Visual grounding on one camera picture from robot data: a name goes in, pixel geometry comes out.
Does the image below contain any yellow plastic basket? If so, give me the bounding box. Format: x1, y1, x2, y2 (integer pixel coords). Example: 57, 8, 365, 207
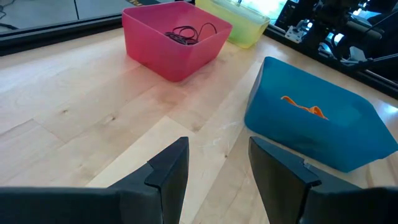
195, 0, 271, 49

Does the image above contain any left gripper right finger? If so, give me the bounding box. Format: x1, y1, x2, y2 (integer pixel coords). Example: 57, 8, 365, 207
248, 136, 398, 224

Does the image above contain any blue plastic basket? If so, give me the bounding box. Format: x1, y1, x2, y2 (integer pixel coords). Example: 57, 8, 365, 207
244, 56, 398, 173

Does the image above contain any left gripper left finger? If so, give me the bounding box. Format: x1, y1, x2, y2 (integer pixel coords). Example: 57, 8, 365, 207
0, 136, 190, 224

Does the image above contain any red plastic basket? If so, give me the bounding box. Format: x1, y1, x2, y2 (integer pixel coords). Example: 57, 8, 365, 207
121, 1, 233, 83

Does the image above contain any black rubber band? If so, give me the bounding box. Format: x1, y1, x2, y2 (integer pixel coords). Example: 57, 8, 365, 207
196, 22, 218, 43
164, 30, 195, 46
172, 25, 200, 44

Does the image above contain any black floor cable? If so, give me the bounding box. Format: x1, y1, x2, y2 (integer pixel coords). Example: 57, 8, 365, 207
0, 0, 19, 31

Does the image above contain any silver metal bracket plate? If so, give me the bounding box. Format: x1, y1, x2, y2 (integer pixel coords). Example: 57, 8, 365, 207
285, 21, 308, 44

